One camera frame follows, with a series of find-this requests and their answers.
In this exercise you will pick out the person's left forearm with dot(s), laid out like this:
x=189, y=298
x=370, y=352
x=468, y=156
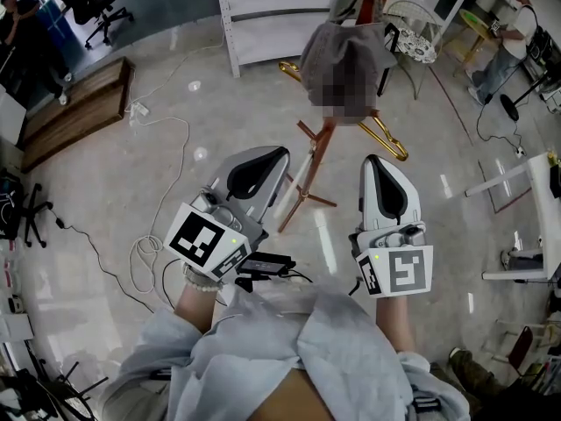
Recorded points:
x=195, y=305

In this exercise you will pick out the patterned round cushion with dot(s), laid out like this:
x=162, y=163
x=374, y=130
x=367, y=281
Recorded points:
x=414, y=44

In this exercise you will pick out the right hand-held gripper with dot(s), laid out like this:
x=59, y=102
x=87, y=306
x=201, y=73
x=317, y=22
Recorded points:
x=407, y=274

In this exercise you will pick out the grey cap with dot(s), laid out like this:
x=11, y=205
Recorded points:
x=342, y=59

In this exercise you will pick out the person's right forearm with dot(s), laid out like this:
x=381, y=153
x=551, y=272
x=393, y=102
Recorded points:
x=394, y=323

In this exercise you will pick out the black chair base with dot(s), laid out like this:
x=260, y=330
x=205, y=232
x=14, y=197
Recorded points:
x=35, y=215

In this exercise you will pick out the person's light blue shirt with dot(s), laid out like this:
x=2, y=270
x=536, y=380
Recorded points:
x=263, y=336

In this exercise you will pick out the blue panel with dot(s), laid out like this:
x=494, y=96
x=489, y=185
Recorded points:
x=54, y=22

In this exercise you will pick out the black power adapter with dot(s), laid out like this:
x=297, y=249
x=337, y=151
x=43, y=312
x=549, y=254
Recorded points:
x=265, y=263

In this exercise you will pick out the white power strip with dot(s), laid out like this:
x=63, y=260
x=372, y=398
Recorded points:
x=139, y=110

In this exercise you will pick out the gold metal frame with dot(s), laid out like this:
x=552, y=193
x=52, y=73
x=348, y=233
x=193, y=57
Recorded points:
x=385, y=136

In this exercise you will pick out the white table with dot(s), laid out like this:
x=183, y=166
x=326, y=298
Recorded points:
x=541, y=200

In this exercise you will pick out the wooden coat rack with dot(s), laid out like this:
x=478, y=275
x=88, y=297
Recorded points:
x=316, y=147

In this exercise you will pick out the dark red chair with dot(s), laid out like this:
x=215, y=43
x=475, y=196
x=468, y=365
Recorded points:
x=521, y=347

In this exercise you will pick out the black office chair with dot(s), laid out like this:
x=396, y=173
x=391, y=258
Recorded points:
x=94, y=2

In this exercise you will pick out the white metal shelf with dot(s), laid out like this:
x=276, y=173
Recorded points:
x=263, y=16

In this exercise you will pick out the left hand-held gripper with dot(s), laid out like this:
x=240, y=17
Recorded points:
x=206, y=239

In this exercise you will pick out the yellow round table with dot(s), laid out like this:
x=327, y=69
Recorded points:
x=475, y=24

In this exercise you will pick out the black floor stand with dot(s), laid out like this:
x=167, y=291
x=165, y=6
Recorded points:
x=509, y=108

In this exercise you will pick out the wooden bench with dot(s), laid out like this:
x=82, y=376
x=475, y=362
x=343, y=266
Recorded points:
x=74, y=108

